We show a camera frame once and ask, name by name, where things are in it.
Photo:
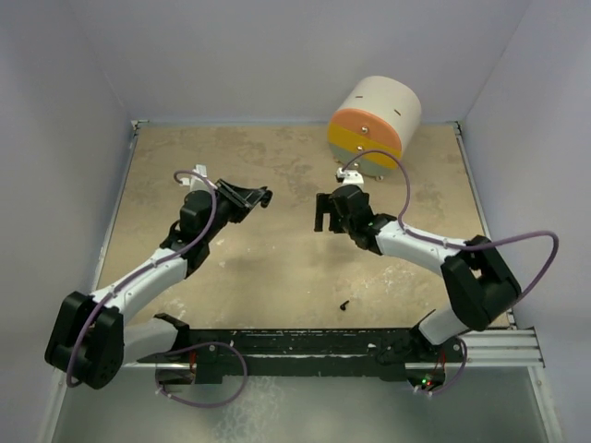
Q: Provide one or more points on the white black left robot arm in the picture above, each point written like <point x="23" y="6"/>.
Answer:
<point x="87" y="340"/>

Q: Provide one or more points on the aluminium frame rail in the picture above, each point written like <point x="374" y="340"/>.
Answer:
<point x="503" y="348"/>

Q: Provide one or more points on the round three-drawer storage box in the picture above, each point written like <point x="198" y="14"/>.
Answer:
<point x="380" y="113"/>

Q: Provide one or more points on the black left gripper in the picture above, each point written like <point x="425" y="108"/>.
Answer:
<point x="238" y="198"/>

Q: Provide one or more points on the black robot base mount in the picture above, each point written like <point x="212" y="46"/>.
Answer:
<point x="388" y="354"/>

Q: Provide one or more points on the black earbud charging case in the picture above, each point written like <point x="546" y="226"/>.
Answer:
<point x="266" y="199"/>

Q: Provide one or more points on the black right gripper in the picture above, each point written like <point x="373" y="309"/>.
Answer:
<point x="326" y="205"/>

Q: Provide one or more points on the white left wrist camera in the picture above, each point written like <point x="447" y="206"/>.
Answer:
<point x="198" y="179"/>

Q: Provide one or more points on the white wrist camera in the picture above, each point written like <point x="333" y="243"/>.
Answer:
<point x="345" y="177"/>
<point x="198" y="179"/>

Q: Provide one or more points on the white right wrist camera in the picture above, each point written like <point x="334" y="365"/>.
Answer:
<point x="345" y="177"/>

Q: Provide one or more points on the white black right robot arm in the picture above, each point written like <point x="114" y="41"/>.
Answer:
<point x="479" y="283"/>

